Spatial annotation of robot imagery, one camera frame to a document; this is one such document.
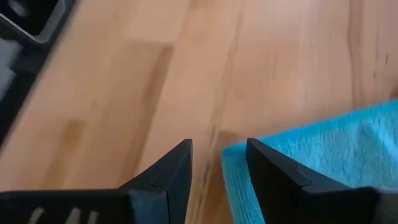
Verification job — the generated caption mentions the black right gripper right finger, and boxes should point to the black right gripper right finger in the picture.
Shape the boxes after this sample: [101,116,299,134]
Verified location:
[246,138,351,224]

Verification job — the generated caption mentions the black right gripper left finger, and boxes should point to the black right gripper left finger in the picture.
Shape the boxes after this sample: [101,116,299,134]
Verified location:
[119,138,193,224]

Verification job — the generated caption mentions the black aluminium table frame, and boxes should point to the black aluminium table frame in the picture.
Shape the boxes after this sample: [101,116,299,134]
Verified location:
[0,0,78,141]

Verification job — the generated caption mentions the light blue microfiber towel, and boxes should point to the light blue microfiber towel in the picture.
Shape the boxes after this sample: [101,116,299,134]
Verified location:
[221,99,398,224]

